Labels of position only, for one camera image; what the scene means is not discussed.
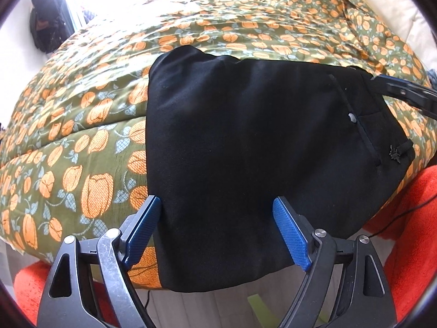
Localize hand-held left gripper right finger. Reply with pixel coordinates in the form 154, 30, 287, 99
272, 196, 397, 328

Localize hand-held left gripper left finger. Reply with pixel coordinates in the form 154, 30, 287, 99
37, 195, 161, 328

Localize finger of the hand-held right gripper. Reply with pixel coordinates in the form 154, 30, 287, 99
370, 73, 437, 120

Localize black pants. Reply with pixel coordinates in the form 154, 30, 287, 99
145, 45, 416, 292

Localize yellow-green flat object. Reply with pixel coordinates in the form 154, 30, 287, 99
249, 294, 274, 318

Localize white pillow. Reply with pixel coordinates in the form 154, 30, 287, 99
358, 0, 437, 76

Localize orange fleece cloth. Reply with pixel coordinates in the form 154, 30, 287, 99
14, 260, 120, 328
362, 166, 437, 322

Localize green orange floral blanket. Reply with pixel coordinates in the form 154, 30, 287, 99
0, 0, 434, 289

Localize thin black cable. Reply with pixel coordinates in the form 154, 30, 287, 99
369, 196, 437, 238

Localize dark clothes hanging on wall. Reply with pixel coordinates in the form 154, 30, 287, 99
29, 0, 70, 53

